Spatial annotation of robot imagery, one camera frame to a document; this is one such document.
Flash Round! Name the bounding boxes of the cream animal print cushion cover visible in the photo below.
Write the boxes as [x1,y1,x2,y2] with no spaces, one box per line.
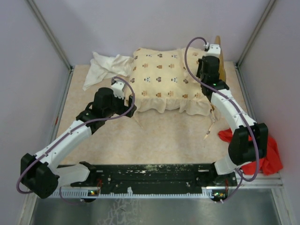
[129,48,216,124]

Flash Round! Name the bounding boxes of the left aluminium frame post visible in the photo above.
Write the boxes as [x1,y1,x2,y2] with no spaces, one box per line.
[25,0,73,71]

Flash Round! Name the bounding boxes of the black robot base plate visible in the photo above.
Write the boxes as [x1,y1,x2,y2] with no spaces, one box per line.
[71,164,237,195]

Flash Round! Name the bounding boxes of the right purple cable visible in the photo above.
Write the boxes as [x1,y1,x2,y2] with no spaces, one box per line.
[184,37,260,182]

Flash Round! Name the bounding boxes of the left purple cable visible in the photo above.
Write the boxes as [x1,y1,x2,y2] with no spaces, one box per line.
[16,76,136,194]

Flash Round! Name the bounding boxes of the aluminium frame post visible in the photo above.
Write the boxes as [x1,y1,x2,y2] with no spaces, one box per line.
[25,0,73,71]
[235,0,277,68]

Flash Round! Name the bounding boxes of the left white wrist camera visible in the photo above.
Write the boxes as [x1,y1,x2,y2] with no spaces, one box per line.
[111,81,125,99]

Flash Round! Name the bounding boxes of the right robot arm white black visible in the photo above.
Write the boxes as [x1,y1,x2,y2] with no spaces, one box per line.
[196,56,268,186]

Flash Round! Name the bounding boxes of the white slotted cable duct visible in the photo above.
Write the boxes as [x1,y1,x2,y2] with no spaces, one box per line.
[53,189,220,199]

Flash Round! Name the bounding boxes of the right aluminium frame post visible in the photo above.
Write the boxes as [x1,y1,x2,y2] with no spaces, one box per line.
[235,0,277,68]

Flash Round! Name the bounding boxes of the purple cable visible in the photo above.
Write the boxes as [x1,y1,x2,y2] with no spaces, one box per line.
[184,37,260,182]
[16,76,136,194]

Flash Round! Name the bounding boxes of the wooden pet bed frame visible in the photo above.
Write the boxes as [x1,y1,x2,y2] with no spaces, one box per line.
[212,36,227,90]

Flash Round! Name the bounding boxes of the red cloth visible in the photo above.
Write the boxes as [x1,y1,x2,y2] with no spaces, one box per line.
[218,128,283,176]

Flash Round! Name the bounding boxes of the white cloth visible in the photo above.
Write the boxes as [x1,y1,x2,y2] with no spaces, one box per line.
[82,52,134,91]

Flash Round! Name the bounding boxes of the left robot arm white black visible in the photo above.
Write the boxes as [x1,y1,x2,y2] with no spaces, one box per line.
[16,85,136,199]

